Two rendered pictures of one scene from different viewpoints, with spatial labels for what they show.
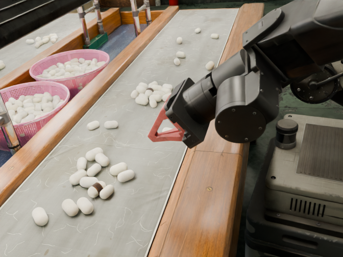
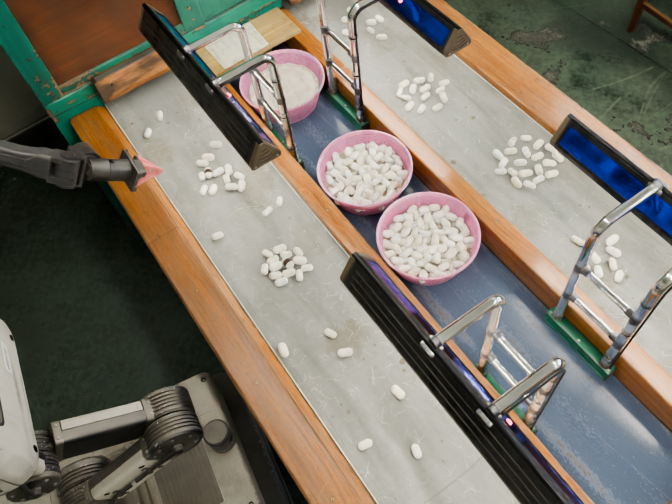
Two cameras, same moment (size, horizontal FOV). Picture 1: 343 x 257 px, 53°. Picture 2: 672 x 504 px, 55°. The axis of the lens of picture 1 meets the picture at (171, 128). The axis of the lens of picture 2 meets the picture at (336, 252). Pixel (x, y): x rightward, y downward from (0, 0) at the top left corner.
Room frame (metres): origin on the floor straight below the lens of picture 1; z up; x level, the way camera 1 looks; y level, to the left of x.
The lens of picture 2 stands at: (1.60, -0.44, 2.17)
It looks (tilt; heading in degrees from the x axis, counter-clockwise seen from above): 59 degrees down; 137
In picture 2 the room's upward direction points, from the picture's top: 11 degrees counter-clockwise
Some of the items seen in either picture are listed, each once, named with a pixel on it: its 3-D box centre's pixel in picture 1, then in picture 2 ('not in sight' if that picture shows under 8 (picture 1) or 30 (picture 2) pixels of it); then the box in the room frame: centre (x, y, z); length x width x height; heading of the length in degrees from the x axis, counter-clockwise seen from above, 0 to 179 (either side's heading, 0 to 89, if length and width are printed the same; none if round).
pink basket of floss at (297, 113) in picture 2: not in sight; (284, 90); (0.45, 0.54, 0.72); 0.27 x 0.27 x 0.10
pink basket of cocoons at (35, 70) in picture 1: (73, 75); (427, 243); (1.13, 0.32, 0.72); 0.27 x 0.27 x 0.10
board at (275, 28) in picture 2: not in sight; (246, 41); (0.24, 0.60, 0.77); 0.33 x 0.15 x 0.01; 72
